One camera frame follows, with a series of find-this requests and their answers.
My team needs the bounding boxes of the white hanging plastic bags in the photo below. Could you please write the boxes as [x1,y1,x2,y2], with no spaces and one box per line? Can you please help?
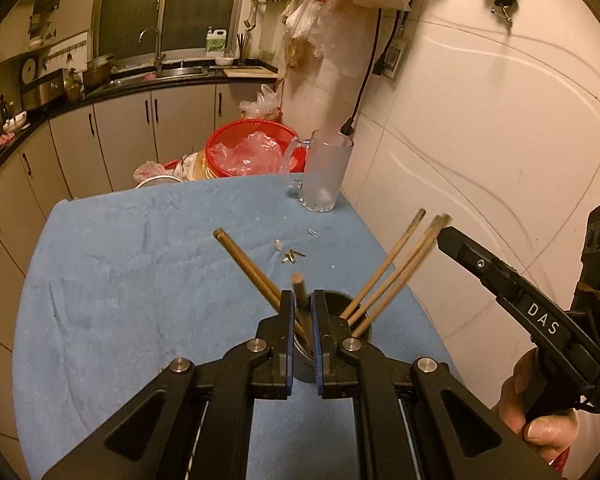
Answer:
[281,0,362,77]

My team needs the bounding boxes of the small metal screws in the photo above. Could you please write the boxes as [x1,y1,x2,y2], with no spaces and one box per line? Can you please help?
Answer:
[272,237,309,265]

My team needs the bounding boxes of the wall socket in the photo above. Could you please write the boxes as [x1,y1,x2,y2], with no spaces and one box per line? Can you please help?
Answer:
[382,35,412,80]

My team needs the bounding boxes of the person's right hand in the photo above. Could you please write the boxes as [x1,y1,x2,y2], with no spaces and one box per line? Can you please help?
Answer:
[497,347,581,466]

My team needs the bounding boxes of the clear plastic bag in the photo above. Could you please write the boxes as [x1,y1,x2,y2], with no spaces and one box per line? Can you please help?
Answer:
[215,131,299,177]

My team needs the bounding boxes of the steel sink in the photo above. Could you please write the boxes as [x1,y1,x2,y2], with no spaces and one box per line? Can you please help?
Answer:
[154,64,209,80]

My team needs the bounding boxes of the green label detergent bottle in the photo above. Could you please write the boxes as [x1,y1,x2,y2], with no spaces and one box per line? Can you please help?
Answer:
[205,26,228,55]

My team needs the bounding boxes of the pink plastic bag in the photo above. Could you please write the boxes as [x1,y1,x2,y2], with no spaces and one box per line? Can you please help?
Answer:
[132,160,184,185]

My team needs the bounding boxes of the bunch of wooden chopsticks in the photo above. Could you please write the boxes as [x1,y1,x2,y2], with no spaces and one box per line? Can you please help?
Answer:
[213,208,453,341]

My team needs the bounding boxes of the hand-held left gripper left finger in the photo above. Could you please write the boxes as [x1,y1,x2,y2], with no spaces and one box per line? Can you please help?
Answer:
[42,289,296,480]

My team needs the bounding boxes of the kitchen window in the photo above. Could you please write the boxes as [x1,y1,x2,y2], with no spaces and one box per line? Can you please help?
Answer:
[92,0,252,62]

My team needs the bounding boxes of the brown cooking pot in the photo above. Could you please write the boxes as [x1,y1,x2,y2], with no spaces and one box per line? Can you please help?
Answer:
[82,55,115,89]

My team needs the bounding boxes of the red plastic basket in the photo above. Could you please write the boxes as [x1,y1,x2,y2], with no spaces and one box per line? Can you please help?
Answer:
[204,119,302,180]

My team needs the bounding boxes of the wooden cutting board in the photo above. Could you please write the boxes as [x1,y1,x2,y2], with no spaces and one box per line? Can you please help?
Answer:
[223,67,279,80]

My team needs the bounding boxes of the white crumpled plastic bag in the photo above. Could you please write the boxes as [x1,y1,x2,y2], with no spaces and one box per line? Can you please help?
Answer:
[238,84,284,121]

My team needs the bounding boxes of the light wooden chopstick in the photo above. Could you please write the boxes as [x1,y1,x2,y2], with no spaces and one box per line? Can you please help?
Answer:
[291,273,314,347]

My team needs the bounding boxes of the blue towel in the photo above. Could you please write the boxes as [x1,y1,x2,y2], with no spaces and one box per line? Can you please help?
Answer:
[12,175,462,480]

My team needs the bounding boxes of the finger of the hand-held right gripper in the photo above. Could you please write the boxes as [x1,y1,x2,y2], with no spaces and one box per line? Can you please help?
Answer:
[437,226,523,306]

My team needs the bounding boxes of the frosted glass mug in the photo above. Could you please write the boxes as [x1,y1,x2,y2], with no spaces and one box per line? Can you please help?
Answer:
[282,129,355,212]

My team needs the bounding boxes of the black power cable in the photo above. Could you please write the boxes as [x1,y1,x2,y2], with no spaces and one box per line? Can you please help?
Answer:
[340,7,407,136]

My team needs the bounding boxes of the metal faucet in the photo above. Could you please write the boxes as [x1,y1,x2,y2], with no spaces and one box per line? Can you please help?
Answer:
[139,26,167,72]

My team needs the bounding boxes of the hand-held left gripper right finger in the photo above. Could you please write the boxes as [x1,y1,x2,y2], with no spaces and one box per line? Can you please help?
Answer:
[312,289,561,480]

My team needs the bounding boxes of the black utensil cup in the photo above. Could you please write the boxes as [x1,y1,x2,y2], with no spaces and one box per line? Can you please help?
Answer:
[291,287,382,387]

